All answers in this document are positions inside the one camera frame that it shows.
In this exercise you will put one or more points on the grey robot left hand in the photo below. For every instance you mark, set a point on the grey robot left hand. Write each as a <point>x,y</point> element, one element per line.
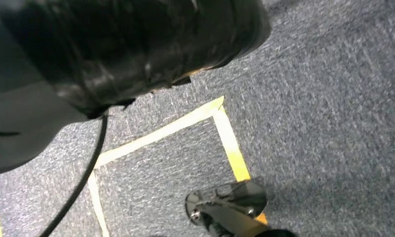
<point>119,49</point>

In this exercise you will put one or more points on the yellow floor tape square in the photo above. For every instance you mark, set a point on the yellow floor tape square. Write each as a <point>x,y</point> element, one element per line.
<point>230,147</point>

